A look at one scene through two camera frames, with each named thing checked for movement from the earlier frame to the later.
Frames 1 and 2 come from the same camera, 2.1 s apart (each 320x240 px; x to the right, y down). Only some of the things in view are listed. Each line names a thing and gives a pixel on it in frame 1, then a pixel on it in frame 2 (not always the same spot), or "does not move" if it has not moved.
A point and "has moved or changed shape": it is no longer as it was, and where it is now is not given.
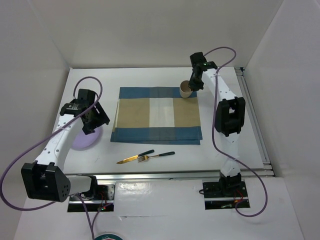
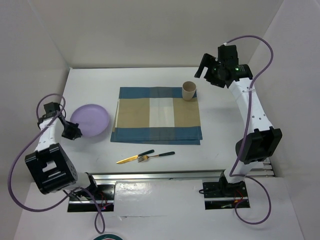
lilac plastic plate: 84,140 has moved or changed shape
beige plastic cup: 185,92 has moved or changed shape
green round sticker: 108,237 does not move
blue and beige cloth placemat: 156,115 does not move
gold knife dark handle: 135,157 does not move
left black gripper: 101,118 → 75,133
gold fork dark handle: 144,157 does not move
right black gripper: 192,85 → 207,60
